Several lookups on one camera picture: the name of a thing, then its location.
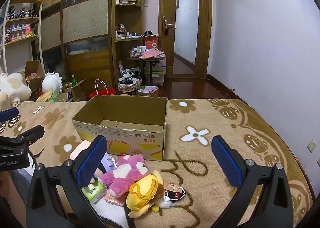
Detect black white striped cloth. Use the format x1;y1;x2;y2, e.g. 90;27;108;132
119;67;140;83

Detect purple white plush toy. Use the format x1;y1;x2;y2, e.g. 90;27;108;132
96;152;119;176

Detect yellow plush toy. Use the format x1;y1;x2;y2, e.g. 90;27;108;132
126;170;167;219

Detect open brown cardboard box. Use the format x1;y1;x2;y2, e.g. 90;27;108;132
24;61;45;93

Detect red box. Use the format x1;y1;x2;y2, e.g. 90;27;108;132
143;35;158;51

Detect beige flower printed blanket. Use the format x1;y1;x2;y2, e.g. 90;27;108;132
0;98;314;228

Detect pink cloth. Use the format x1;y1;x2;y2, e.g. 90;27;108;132
139;50;163;59

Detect wall socket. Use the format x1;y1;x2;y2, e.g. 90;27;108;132
307;139;318;153

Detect wooden door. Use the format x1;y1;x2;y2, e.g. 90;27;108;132
160;0;213;78

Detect red paper bag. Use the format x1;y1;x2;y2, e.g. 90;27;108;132
89;79;117;99

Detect grey trousers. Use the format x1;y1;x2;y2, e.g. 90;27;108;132
14;168;33;202

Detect pink bag roll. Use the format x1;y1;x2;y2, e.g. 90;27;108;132
104;188;128;206

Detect wicker basket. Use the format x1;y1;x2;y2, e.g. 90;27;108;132
118;78;142;95

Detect white display shelf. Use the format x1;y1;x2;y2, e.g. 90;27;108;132
0;0;44;74

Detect small wooden table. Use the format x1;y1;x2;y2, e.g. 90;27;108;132
127;55;164;86

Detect cardboard box with bottles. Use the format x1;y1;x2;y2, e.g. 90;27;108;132
62;79;87;102

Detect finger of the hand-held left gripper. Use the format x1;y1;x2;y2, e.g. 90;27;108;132
0;107;19;123
0;125;45;155

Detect clear plastic storage bin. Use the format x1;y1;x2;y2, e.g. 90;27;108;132
144;56;167;86

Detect white spiky plush toy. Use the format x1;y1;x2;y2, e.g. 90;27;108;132
41;70;63;94

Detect row of figurines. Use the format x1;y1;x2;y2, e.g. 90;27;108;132
0;4;38;43

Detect small white plush keychain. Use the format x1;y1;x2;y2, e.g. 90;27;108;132
160;182;187;209

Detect small cardboard box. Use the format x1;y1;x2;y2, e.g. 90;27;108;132
136;86;159;97

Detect large white plush toy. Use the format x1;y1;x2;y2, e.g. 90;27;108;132
0;72;32;111

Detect wooden wardrobe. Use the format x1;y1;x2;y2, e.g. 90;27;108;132
35;0;118;98

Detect wooden corner shelf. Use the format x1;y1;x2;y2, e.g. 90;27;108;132
110;0;145;93

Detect printed cardboard box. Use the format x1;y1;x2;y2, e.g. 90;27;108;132
72;94;168;162

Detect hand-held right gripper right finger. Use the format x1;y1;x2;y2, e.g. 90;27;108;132
211;135;293;228

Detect green tissue packet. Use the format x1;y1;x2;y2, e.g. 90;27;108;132
81;179;107;204

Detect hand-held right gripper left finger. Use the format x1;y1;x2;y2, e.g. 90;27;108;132
26;135;110;228

